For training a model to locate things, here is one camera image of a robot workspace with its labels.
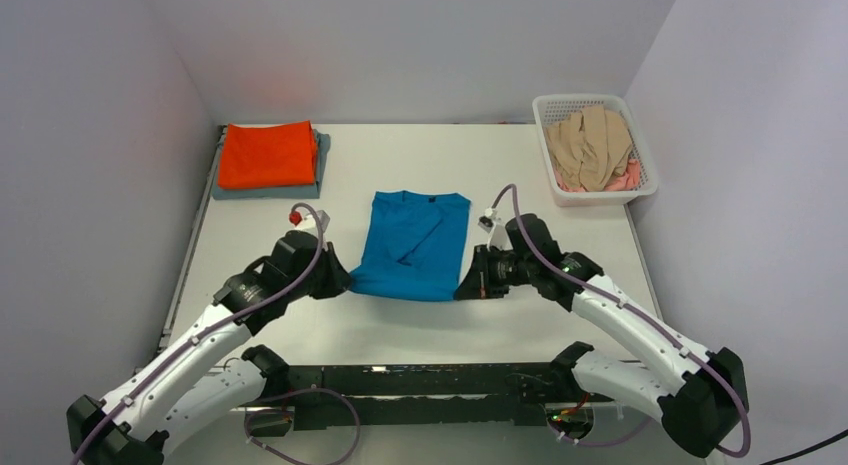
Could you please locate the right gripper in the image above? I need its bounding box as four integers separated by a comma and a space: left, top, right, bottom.
454, 244, 537, 300

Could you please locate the blue t shirt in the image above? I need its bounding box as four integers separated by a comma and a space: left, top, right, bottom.
350, 190, 471, 302

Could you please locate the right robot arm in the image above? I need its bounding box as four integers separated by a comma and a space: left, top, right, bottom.
454, 209, 751, 458

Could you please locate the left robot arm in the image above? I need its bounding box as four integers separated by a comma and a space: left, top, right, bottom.
66, 230, 351, 464

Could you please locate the folded orange t shirt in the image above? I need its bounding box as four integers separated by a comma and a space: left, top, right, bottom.
217, 121, 319, 190

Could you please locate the folded grey t shirt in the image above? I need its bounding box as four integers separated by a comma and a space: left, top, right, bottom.
211, 130, 331, 200

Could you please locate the white plastic basket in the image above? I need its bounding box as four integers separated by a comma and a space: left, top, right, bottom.
532, 93, 658, 207

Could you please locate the beige t shirt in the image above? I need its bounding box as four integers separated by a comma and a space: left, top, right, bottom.
543, 105, 635, 192

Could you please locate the pink t shirt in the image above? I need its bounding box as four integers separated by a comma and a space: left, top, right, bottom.
554, 159, 642, 193

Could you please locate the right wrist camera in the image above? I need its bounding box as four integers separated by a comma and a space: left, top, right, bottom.
478, 207, 510, 251

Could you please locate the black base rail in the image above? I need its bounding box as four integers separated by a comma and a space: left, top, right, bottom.
250, 362, 611, 434

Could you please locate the black cable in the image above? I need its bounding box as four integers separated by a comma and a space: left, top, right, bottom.
761, 430, 848, 465

